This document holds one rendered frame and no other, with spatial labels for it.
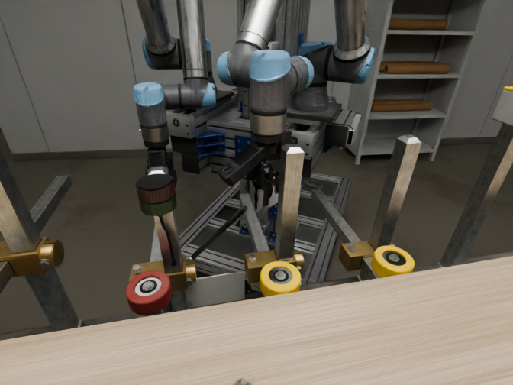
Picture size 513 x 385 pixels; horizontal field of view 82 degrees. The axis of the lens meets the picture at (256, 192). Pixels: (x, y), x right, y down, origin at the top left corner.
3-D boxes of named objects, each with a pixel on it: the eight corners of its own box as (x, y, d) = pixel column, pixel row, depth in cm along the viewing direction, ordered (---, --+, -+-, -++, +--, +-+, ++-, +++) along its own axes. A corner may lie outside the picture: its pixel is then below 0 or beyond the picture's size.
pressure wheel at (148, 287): (139, 309, 63) (128, 271, 58) (177, 303, 65) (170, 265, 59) (133, 344, 57) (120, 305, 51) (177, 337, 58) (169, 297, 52)
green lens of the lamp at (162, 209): (143, 198, 53) (140, 187, 52) (177, 195, 54) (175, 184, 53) (138, 218, 48) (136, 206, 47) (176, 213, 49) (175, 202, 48)
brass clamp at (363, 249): (337, 257, 78) (340, 242, 76) (382, 250, 81) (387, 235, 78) (347, 273, 73) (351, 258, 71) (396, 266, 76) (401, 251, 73)
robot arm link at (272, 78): (300, 50, 56) (279, 54, 50) (295, 108, 62) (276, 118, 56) (264, 48, 60) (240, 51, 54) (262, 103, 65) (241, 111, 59)
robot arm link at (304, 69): (274, 52, 70) (250, 56, 62) (319, 55, 65) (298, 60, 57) (272, 86, 74) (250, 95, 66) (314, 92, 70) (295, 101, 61)
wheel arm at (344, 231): (310, 199, 103) (311, 189, 101) (319, 198, 103) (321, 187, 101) (380, 301, 66) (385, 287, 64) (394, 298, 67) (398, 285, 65)
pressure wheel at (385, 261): (360, 298, 67) (371, 260, 61) (368, 275, 73) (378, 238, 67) (398, 313, 64) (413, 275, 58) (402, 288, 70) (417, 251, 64)
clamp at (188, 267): (136, 279, 67) (131, 263, 65) (196, 271, 70) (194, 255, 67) (132, 300, 63) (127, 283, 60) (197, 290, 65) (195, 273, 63)
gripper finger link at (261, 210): (282, 216, 73) (285, 183, 68) (262, 224, 70) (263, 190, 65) (275, 210, 75) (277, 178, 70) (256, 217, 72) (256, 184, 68)
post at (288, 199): (271, 308, 81) (281, 142, 57) (283, 305, 82) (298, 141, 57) (274, 318, 78) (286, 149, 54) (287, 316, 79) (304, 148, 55)
